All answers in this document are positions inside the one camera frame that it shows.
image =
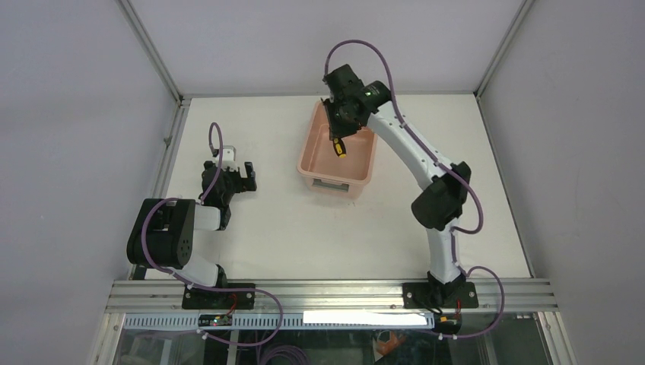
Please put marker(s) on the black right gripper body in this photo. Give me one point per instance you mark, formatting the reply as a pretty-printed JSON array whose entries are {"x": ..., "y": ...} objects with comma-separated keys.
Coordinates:
[{"x": 343, "y": 125}]

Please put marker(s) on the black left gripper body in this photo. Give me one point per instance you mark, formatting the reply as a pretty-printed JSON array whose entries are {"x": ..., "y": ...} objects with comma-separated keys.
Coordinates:
[{"x": 233, "y": 183}]

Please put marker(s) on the yellow black screwdriver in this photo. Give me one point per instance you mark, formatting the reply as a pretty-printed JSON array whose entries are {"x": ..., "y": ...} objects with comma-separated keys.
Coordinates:
[{"x": 339, "y": 147}]

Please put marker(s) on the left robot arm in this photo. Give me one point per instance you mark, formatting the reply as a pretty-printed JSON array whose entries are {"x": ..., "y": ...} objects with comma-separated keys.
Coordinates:
[{"x": 162, "y": 235}]

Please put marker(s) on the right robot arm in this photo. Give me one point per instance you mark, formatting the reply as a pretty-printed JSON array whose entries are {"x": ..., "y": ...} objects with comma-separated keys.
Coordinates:
[{"x": 444, "y": 185}]

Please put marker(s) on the pink plastic bin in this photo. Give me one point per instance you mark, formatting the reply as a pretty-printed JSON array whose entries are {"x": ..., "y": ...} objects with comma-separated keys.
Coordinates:
[{"x": 324, "y": 171}]

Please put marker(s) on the orange object under table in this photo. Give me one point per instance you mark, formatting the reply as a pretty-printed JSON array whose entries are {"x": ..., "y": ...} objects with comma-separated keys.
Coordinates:
[{"x": 387, "y": 341}]

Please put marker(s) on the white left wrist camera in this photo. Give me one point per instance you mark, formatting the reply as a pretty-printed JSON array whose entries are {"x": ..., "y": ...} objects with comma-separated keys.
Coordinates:
[{"x": 226, "y": 158}]

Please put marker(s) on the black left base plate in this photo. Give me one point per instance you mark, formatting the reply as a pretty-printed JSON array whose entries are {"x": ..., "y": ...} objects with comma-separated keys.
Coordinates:
[{"x": 217, "y": 297}]

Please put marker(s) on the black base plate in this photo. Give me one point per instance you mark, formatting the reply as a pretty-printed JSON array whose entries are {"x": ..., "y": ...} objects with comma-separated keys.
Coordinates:
[
  {"x": 217, "y": 297},
  {"x": 422, "y": 295}
]

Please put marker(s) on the white slotted cable duct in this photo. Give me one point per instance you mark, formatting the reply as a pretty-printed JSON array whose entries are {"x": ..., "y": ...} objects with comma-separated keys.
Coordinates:
[{"x": 308, "y": 320}]

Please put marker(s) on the aluminium front rail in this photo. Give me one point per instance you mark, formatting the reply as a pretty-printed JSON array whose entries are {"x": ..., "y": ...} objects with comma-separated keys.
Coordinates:
[{"x": 482, "y": 295}]

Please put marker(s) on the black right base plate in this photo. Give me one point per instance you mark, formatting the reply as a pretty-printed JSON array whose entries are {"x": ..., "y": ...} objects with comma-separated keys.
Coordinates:
[{"x": 422, "y": 295}]

